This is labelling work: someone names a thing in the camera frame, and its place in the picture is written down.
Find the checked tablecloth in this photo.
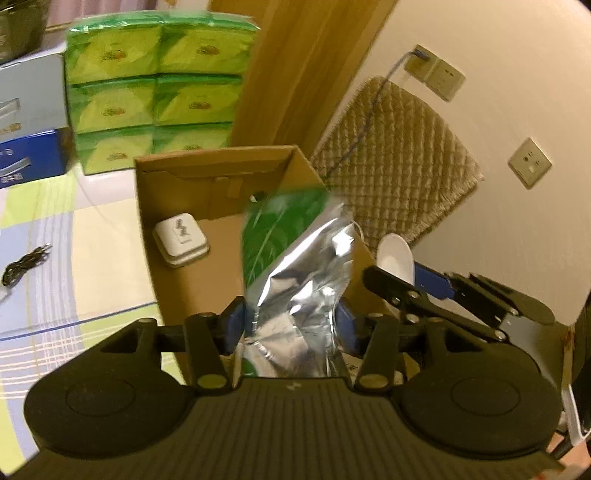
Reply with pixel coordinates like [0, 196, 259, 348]
[1, 167, 161, 474]

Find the wall power socket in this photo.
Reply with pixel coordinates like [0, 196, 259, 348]
[405, 44, 466, 102]

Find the white square adapter box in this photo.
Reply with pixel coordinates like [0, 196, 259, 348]
[152, 213, 211, 268]

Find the blue milk carton box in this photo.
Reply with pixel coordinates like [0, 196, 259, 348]
[1, 49, 69, 188]

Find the brown cardboard box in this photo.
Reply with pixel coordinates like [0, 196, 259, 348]
[133, 144, 417, 384]

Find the black cable bundle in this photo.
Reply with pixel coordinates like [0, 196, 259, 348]
[1, 244, 53, 288]

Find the black plastic container on top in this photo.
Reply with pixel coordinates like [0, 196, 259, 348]
[0, 0, 50, 64]

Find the silver green foil pouch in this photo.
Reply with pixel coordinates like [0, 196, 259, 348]
[235, 188, 355, 378]

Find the green tissue pack stack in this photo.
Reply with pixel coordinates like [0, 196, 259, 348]
[64, 11, 259, 175]

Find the white plastic spoon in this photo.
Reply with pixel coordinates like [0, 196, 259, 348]
[377, 233, 415, 285]

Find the lower wall socket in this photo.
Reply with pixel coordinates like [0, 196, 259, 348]
[508, 137, 552, 190]

